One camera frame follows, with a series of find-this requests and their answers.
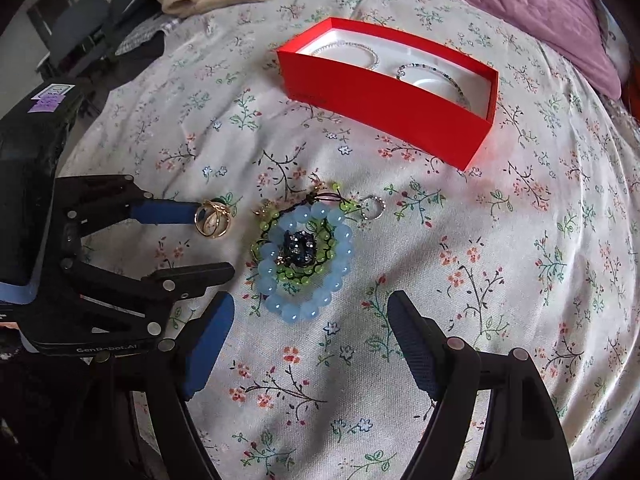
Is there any gold ring with stone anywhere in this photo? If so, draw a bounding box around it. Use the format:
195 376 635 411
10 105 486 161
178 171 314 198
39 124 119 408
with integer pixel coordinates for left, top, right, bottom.
194 200 235 238

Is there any white bead bracelet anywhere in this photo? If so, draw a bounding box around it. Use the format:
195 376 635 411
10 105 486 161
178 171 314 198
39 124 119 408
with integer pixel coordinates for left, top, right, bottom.
307 42 382 71

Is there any multicolour bead bracelet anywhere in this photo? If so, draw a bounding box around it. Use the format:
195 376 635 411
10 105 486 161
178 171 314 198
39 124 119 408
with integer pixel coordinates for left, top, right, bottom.
397 62 473 108

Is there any dark blue brooch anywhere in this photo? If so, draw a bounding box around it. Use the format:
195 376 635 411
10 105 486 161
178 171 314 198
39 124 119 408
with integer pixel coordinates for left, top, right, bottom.
280 229 318 267

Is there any red jewelry box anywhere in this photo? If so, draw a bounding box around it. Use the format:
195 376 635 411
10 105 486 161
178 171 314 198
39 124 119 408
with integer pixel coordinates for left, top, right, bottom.
276 16 501 173

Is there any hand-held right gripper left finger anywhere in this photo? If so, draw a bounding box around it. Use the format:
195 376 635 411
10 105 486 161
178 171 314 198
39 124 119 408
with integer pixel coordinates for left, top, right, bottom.
50 291 236 480

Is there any floral bed sheet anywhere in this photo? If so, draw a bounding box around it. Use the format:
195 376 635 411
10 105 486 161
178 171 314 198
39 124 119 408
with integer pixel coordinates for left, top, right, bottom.
55 0 640 480

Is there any dark chair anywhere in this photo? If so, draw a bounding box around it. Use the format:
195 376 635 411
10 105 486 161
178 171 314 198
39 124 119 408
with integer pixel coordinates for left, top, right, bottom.
47 0 116 78

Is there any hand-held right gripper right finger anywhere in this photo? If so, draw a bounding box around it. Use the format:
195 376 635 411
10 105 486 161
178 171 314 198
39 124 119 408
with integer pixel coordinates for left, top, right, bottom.
387 290 573 480

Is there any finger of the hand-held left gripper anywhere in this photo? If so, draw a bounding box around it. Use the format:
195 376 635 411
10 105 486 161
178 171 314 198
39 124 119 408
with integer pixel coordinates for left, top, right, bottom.
55 174 203 241
60 257 236 336

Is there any green bead bracelet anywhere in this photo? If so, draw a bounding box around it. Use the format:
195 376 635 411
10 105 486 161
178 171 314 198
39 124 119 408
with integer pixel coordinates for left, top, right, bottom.
250 182 363 287

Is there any small silver ring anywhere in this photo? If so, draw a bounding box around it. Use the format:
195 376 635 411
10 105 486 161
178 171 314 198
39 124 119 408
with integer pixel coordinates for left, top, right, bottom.
361 195 386 220

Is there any blue bead bracelet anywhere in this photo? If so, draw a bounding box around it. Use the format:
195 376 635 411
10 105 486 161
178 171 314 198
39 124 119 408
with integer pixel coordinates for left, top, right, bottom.
257 209 357 320

